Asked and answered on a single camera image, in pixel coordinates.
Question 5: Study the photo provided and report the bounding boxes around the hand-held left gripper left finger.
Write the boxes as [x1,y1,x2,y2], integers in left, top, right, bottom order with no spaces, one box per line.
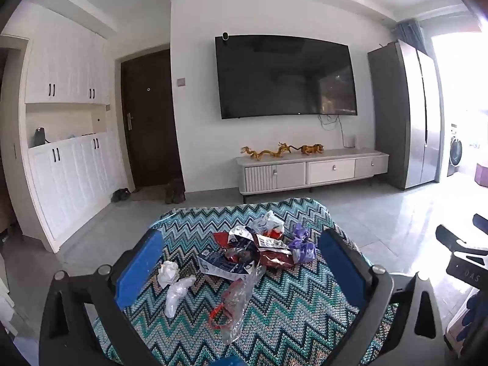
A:
[39,229,164,366]

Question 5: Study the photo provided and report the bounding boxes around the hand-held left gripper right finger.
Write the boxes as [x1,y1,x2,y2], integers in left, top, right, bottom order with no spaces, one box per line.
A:
[318,228,445,366]

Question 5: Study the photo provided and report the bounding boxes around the white tissue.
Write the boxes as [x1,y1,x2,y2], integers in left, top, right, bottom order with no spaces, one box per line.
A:
[157,261,181,288]

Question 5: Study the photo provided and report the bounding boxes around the purple wrapper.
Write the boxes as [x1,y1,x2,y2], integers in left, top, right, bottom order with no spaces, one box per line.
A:
[288,223,318,264]

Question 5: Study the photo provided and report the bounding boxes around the whitish clear plastic bag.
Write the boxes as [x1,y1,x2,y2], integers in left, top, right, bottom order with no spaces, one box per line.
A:
[165,274,197,318]

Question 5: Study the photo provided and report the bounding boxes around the dark red snack packet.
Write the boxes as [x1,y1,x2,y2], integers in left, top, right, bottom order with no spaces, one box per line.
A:
[255,232,296,269]

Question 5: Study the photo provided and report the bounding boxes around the dark blue snack packet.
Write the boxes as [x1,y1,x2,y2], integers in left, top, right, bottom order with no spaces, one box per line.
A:
[196,247,260,281]

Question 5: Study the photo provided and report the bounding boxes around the white plastic bag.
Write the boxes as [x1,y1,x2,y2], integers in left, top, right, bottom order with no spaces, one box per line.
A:
[249,210,286,237]

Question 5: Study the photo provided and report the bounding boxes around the silver black wrapper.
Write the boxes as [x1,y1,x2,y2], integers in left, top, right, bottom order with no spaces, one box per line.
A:
[225,226,260,264]

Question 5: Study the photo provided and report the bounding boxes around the clear wrapper with red print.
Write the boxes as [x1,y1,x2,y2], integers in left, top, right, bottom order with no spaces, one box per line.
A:
[208,265,266,346]

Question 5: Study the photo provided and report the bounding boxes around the person's right hand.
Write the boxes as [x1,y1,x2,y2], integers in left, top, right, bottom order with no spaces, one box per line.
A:
[455,292,483,344]

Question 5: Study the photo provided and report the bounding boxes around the white ribbed panel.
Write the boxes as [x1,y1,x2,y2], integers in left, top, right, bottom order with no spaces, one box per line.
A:
[444,286,488,351]

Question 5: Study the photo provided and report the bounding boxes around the zigzag knitted blanket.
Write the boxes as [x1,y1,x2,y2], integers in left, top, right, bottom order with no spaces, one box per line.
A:
[91,197,399,366]

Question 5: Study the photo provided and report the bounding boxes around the washing machine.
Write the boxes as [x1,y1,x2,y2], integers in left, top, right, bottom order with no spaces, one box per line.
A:
[447,124,464,177]

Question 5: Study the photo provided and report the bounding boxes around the pair of brown boots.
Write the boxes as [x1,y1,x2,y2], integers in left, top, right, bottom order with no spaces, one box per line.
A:
[165,178,186,204]

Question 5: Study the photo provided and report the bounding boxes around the white television stand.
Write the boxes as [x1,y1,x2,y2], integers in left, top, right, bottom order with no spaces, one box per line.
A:
[235,148,389,195]

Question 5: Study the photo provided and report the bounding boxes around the golden tiger figurine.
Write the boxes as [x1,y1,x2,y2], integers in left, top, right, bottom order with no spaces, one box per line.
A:
[292,144,325,156]

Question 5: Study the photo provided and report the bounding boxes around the grey double-door fridge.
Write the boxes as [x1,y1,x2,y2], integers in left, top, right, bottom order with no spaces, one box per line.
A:
[367,39,443,190]

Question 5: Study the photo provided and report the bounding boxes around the golden dragon figurine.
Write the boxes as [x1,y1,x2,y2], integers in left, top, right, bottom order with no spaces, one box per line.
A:
[240,142,292,160]

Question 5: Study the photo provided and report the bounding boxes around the dark brown door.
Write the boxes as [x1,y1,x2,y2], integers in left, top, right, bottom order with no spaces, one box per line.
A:
[120,49,184,191]

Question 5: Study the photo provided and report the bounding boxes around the grey blue curtain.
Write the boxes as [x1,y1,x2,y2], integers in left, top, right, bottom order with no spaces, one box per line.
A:
[394,19,428,52]

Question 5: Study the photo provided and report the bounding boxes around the television cables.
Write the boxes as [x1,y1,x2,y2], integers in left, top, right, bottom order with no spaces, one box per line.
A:
[317,113,349,147]

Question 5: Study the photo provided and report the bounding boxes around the white wall cabinet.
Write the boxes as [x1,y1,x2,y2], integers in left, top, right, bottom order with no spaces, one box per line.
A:
[0,27,128,254]

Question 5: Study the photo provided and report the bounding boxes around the wall-mounted black television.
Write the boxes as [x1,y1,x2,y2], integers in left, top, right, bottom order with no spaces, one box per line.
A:
[214,35,358,120]

